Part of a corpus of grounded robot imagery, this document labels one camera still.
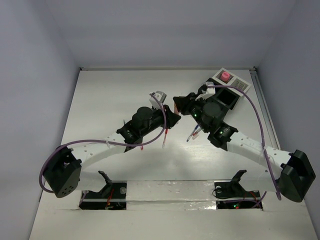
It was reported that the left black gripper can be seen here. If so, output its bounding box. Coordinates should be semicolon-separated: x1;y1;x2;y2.
140;102;180;137

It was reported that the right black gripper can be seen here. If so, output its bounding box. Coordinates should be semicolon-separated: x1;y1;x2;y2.
172;93;210;134

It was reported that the orange highlighter marker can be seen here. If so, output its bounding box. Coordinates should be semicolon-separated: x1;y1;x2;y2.
173;105;180;116

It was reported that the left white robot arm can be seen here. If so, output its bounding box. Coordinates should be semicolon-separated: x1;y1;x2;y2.
39;105;181;198

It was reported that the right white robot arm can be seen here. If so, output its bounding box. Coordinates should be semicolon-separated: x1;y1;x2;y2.
173;92;316;203

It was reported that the red blue pen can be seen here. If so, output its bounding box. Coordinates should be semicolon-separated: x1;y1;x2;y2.
191;129;201;140

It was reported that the black two-compartment pen holder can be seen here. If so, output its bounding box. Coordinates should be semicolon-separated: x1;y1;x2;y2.
214;87;240;110

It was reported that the white grey tray box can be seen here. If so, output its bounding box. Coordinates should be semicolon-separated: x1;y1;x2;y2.
212;68;252;98

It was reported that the pink cylinder sharpener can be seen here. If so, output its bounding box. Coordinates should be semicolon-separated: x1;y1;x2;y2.
220;71;231;83

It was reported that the foil tape strip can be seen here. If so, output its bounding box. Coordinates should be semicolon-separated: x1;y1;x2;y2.
125;180;217;211

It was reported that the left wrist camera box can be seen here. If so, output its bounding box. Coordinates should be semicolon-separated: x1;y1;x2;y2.
149;91;167;104

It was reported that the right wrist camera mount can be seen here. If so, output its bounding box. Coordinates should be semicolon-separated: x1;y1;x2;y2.
195;81;216;101

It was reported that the aluminium rail right edge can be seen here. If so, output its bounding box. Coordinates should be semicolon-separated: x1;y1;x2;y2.
249;67;279;148

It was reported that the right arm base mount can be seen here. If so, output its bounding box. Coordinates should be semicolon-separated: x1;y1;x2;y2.
212;170;263;210

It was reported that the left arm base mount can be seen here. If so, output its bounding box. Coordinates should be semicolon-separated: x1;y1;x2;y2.
79;170;128;210

